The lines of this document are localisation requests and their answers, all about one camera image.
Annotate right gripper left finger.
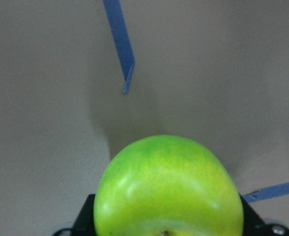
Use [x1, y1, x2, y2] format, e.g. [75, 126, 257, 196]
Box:
[70, 194, 96, 236]

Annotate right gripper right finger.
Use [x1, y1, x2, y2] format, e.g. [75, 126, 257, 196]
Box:
[240, 196, 266, 236]

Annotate green apple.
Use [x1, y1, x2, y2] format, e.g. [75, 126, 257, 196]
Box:
[93, 135, 244, 236]

